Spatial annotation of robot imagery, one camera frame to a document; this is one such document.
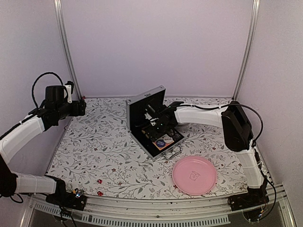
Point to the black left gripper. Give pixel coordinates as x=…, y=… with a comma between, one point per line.
x=76, y=112

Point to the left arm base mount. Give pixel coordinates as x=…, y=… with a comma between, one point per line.
x=75, y=199

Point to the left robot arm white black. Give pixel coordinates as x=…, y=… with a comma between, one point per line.
x=56, y=106

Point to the pink plastic plate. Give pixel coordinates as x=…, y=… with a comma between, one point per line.
x=194, y=175

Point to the blue brown poker chip row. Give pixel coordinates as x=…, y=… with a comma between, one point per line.
x=177, y=136

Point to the front aluminium rail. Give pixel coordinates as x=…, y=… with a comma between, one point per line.
x=194, y=212

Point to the right aluminium frame post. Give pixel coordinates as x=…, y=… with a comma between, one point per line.
x=248, y=46

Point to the aluminium frame post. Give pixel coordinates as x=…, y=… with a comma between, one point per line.
x=67, y=53
x=248, y=46

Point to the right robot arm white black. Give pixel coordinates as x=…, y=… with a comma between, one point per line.
x=237, y=132

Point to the blue round blind button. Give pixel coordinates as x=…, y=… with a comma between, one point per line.
x=160, y=143

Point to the aluminium poker set case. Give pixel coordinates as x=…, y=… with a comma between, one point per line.
x=152, y=102

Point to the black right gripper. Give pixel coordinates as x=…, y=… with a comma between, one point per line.
x=154, y=135

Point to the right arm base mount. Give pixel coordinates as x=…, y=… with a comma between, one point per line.
x=247, y=200

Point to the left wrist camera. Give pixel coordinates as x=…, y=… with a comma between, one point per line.
x=68, y=91

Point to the left aluminium frame post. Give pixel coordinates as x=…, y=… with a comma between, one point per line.
x=67, y=53

